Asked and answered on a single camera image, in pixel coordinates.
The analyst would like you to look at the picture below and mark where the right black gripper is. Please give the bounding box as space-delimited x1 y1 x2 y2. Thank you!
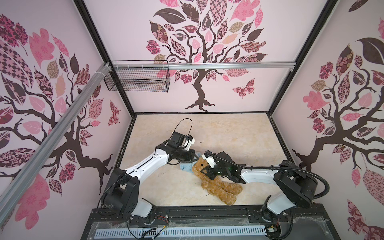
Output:
199 161 230 181

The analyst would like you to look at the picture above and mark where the brown plush teddy bear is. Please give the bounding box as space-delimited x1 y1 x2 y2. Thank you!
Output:
192 158 243 206

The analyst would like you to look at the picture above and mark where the light blue fleece hoodie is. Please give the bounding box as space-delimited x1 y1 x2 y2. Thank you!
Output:
180 152 202 173

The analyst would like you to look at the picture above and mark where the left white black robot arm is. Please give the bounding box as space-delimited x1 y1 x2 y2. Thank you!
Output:
99 132 198 218

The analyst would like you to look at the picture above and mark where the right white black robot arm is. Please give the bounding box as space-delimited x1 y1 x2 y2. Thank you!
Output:
202 151 318 218

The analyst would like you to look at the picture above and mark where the left thin black cable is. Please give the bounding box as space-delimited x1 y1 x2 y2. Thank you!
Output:
168 117 194 142

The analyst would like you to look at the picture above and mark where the white slotted cable duct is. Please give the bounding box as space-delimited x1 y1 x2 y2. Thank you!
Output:
93 226 267 240

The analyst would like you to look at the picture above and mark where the black wire mesh basket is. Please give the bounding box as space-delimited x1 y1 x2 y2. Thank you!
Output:
104 60 171 93

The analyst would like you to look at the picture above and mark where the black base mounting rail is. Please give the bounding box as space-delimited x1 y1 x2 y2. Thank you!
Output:
81 204 340 240

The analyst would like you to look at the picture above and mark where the rear aluminium rail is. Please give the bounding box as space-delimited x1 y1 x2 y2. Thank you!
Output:
113 62 296 70

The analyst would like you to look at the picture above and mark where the aluminium rail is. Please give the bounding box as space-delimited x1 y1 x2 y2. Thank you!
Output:
1 63 111 224
113 62 296 70

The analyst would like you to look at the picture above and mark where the right black corrugated cable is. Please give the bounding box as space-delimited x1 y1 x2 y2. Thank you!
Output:
206 151 330 200

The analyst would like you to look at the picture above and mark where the left aluminium rail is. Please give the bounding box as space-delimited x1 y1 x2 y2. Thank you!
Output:
1 63 111 224

